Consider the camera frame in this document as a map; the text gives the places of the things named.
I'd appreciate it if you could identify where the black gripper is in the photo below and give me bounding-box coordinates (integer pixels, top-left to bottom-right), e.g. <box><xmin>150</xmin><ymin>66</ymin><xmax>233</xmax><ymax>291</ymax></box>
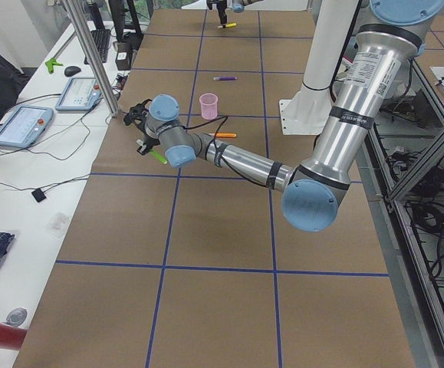
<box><xmin>136</xmin><ymin>133</ymin><xmax>160</xmax><ymax>156</ymax></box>
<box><xmin>207</xmin><ymin>0</ymin><xmax>229</xmax><ymax>26</ymax></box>

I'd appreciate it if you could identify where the yellow marker pen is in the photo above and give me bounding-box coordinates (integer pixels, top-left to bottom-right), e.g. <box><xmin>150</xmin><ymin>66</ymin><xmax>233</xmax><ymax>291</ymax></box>
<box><xmin>217</xmin><ymin>22</ymin><xmax>237</xmax><ymax>29</ymax></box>

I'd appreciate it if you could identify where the green marker pen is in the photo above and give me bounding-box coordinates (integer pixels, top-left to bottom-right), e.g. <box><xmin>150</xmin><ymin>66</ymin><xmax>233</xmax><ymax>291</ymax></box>
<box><xmin>145</xmin><ymin>149</ymin><xmax>168</xmax><ymax>165</ymax></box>

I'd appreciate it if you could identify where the purple marker pen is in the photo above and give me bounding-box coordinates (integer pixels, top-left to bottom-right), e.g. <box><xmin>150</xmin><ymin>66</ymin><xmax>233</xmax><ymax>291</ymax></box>
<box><xmin>213</xmin><ymin>76</ymin><xmax>238</xmax><ymax>81</ymax></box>

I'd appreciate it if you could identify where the orange marker pen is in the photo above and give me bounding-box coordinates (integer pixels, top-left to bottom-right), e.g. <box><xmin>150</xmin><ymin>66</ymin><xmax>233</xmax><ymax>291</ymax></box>
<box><xmin>209</xmin><ymin>133</ymin><xmax>237</xmax><ymax>139</ymax></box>

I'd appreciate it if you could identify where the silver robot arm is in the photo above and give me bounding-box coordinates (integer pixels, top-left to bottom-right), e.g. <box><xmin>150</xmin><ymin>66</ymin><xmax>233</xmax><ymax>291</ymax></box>
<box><xmin>138</xmin><ymin>0</ymin><xmax>444</xmax><ymax>232</ymax></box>
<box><xmin>206</xmin><ymin>0</ymin><xmax>261</xmax><ymax>28</ymax></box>

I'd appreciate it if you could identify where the pink mesh pen holder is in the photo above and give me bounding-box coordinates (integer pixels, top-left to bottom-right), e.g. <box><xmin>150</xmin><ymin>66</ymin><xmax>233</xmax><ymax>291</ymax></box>
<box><xmin>199</xmin><ymin>93</ymin><xmax>218</xmax><ymax>120</ymax></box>

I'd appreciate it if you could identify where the far teach pendant tablet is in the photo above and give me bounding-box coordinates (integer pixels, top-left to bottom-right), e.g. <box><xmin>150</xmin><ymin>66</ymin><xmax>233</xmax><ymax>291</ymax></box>
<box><xmin>55</xmin><ymin>77</ymin><xmax>101</xmax><ymax>113</ymax></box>

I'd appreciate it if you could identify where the teach pendant tablet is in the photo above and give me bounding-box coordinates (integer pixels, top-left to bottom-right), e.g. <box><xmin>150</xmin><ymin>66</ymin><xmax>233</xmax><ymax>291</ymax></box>
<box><xmin>0</xmin><ymin>105</ymin><xmax>54</xmax><ymax>149</ymax></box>
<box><xmin>55</xmin><ymin>77</ymin><xmax>101</xmax><ymax>113</ymax></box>

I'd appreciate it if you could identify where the small black box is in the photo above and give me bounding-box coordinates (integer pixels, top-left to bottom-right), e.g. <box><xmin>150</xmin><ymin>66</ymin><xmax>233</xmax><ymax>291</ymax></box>
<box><xmin>115</xmin><ymin>41</ymin><xmax>133</xmax><ymax>71</ymax></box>

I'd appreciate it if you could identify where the black computer monitor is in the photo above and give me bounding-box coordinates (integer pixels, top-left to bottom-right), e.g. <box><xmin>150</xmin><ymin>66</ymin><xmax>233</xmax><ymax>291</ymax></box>
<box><xmin>107</xmin><ymin>0</ymin><xmax>143</xmax><ymax>43</ymax></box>

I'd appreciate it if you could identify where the black computer mouse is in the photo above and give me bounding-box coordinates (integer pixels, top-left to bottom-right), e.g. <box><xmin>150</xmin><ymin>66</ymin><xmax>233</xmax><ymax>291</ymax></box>
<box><xmin>64</xmin><ymin>66</ymin><xmax>81</xmax><ymax>77</ymax></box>

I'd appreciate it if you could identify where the clear plastic bag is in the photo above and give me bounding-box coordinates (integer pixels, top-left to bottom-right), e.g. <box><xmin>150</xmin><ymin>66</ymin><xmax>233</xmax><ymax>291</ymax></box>
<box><xmin>46</xmin><ymin>212</ymin><xmax>70</xmax><ymax>238</ymax></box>

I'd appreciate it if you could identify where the small black sensor puck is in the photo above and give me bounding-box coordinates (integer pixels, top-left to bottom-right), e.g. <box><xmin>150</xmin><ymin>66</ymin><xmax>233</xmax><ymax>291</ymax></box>
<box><xmin>31</xmin><ymin>188</ymin><xmax>47</xmax><ymax>203</ymax></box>

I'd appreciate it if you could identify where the black keyboard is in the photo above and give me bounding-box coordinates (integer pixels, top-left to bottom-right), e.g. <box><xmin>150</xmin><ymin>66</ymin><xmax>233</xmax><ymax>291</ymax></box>
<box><xmin>90</xmin><ymin>28</ymin><xmax>110</xmax><ymax>63</ymax></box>

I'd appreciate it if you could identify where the near teach pendant tablet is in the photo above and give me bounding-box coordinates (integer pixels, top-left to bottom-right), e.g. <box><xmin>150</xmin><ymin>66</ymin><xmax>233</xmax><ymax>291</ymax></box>
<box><xmin>0</xmin><ymin>105</ymin><xmax>54</xmax><ymax>149</ymax></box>

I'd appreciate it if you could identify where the green plastic clamp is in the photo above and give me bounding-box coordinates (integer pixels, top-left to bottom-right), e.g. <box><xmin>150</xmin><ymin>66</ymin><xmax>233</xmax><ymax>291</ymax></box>
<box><xmin>44</xmin><ymin>57</ymin><xmax>63</xmax><ymax>74</ymax></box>

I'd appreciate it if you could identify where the silver round tin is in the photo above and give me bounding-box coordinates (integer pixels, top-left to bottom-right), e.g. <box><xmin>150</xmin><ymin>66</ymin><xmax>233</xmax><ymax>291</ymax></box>
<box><xmin>5</xmin><ymin>307</ymin><xmax>28</xmax><ymax>327</ymax></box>

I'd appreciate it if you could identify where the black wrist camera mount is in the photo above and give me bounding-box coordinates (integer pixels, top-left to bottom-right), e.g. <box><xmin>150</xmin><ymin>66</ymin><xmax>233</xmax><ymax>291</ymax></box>
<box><xmin>123</xmin><ymin>99</ymin><xmax>152</xmax><ymax>127</ymax></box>

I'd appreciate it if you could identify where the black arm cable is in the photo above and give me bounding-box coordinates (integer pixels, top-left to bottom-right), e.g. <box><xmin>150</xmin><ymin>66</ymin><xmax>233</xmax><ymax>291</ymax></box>
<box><xmin>183</xmin><ymin>116</ymin><xmax>230</xmax><ymax>169</ymax></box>

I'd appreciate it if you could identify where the aluminium frame post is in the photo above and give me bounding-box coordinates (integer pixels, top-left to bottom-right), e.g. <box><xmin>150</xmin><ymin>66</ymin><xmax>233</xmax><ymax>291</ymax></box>
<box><xmin>63</xmin><ymin>0</ymin><xmax>120</xmax><ymax>117</ymax></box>

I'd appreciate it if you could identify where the aluminium frame rack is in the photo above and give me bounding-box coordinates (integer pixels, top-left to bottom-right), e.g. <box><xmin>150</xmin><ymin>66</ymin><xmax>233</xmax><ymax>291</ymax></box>
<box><xmin>360</xmin><ymin>49</ymin><xmax>444</xmax><ymax>367</ymax></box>

